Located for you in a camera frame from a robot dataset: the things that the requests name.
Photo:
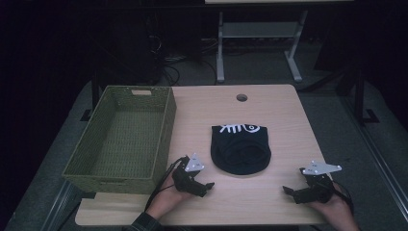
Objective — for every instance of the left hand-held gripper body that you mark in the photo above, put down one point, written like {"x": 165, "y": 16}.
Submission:
{"x": 184, "y": 178}

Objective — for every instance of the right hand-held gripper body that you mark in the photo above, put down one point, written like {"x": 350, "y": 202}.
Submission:
{"x": 319, "y": 189}

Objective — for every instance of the black beanie with white print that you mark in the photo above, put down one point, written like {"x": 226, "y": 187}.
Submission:
{"x": 240, "y": 154}

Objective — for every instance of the green woven basket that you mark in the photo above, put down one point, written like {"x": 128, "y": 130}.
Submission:
{"x": 131, "y": 138}

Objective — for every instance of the person's right hand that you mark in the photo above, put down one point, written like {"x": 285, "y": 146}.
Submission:
{"x": 336, "y": 208}

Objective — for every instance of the person's left hand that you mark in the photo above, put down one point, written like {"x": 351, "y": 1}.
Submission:
{"x": 166, "y": 199}

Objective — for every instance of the black metal stand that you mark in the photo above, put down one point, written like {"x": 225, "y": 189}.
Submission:
{"x": 359, "y": 96}

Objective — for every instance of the black metal table leg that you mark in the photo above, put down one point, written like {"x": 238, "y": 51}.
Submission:
{"x": 95, "y": 93}

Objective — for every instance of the white metal stand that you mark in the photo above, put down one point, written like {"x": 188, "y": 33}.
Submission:
{"x": 258, "y": 29}

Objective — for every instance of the metal floor rail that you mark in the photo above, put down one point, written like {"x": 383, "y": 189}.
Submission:
{"x": 59, "y": 208}
{"x": 378, "y": 157}

